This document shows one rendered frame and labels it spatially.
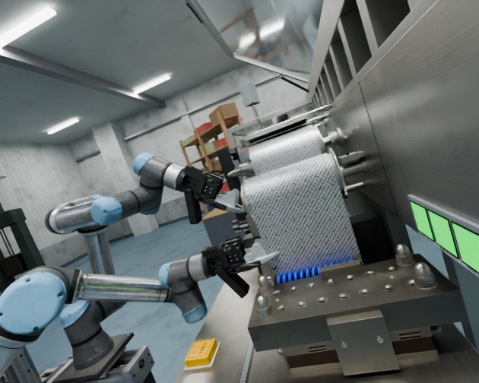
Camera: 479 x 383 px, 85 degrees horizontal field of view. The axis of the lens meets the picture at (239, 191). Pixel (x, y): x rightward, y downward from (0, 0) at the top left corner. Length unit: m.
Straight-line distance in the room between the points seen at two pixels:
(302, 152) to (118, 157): 10.51
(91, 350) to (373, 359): 1.04
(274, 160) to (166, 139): 9.88
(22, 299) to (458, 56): 0.81
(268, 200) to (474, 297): 0.67
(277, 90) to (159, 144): 4.89
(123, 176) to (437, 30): 11.04
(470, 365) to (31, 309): 0.86
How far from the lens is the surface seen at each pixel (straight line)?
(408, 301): 0.60
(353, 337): 0.60
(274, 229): 0.72
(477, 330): 1.12
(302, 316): 0.60
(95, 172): 12.60
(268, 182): 0.71
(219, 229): 4.58
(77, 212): 0.94
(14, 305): 0.76
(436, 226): 0.45
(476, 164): 0.34
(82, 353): 1.34
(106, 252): 1.26
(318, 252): 0.74
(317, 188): 0.69
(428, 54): 0.36
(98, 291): 0.91
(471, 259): 0.40
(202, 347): 0.84
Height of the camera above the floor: 1.36
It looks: 6 degrees down
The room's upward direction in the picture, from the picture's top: 19 degrees counter-clockwise
